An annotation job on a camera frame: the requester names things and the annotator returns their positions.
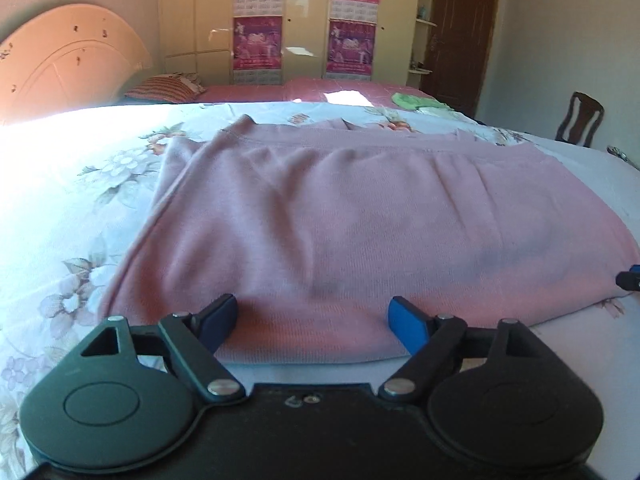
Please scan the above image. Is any green cloth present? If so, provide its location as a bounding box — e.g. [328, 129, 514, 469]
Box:
[391, 91, 451, 111]

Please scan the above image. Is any floral bed sheet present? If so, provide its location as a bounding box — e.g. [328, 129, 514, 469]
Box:
[0, 101, 640, 461]

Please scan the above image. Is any dark wooden chair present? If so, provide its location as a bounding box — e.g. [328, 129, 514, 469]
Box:
[555, 91, 605, 148]

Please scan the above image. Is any dark brown door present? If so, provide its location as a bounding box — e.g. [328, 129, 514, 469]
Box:
[422, 0, 501, 118]

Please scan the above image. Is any brown wooden furniture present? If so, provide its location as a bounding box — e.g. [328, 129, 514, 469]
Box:
[606, 145, 640, 168]

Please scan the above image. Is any cream corner shelf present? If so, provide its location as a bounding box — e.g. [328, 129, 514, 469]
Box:
[407, 0, 443, 88]

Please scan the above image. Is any peach wooden headboard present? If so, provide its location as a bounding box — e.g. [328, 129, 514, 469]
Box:
[0, 4, 153, 126]

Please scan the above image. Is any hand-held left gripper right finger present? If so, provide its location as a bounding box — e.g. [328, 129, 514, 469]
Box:
[377, 296, 576, 402]

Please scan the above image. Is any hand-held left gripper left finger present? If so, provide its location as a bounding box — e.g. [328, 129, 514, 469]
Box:
[50, 294, 247, 403]

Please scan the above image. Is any cream wardrobe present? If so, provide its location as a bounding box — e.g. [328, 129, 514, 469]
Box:
[160, 0, 426, 88]

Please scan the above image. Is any striped pillow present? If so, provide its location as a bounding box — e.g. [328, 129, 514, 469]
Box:
[124, 72, 207, 105]

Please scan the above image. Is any pink sweater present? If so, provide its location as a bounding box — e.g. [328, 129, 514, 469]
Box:
[97, 114, 640, 365]

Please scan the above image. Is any pink checked bed sheet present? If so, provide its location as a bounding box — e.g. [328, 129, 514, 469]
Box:
[197, 77, 436, 108]

